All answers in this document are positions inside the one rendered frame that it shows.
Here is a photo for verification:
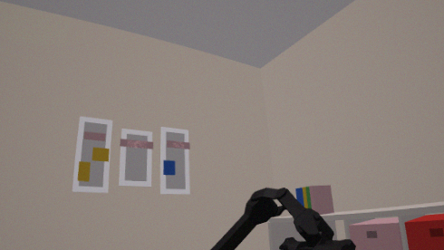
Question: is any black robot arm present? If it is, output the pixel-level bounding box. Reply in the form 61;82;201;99
211;187;356;250

